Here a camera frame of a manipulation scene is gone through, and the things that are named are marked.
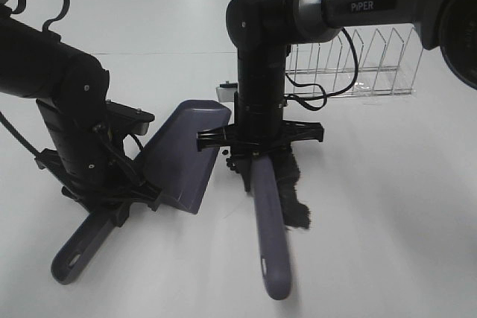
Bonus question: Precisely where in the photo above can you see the purple brush black bristles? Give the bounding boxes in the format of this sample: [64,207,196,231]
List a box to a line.
[251,147,311,300]

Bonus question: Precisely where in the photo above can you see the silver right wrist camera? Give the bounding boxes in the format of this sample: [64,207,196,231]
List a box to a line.
[216,81,238,103]

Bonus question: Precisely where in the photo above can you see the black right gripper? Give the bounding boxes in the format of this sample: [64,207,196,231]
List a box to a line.
[196,120,324,193]

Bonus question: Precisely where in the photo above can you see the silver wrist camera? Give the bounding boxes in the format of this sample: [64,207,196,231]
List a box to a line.
[216,81,238,103]
[127,121,150,136]

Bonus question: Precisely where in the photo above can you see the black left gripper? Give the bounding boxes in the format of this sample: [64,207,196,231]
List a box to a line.
[35,101,161,226]

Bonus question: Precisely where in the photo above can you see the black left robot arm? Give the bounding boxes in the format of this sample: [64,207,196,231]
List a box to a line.
[1,6,160,225]

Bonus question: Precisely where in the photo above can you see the pile of coffee beans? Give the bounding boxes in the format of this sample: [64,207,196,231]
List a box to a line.
[221,149,239,174]

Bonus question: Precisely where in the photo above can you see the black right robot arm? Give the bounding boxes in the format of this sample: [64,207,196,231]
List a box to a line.
[198,0,476,186]

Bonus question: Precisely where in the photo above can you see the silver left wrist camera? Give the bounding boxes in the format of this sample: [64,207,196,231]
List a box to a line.
[127,121,150,136]

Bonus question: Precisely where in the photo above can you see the purple plastic dustpan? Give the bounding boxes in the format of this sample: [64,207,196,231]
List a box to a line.
[51,100,231,284]

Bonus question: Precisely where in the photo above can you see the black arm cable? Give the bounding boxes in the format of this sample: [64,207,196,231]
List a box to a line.
[266,0,373,111]
[0,0,72,162]

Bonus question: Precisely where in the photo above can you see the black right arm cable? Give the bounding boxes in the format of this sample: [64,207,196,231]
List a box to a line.
[266,0,373,111]

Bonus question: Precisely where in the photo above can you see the chrome wire dish rack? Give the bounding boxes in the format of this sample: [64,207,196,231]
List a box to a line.
[285,25,423,98]

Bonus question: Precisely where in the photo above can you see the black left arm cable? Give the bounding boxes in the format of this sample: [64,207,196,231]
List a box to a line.
[0,0,72,162]

